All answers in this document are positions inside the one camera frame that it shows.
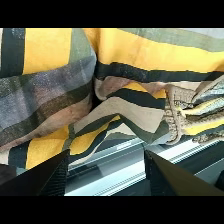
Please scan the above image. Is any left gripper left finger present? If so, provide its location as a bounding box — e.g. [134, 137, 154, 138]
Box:
[0, 148, 71, 197]

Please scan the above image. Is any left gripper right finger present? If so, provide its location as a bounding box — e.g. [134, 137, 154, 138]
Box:
[144, 149, 224, 197]

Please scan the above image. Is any yellow checked shirt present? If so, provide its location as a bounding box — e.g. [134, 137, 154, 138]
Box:
[0, 27, 224, 171]

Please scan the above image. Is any silver frame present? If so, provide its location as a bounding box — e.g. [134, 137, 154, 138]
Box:
[64, 134, 224, 197]

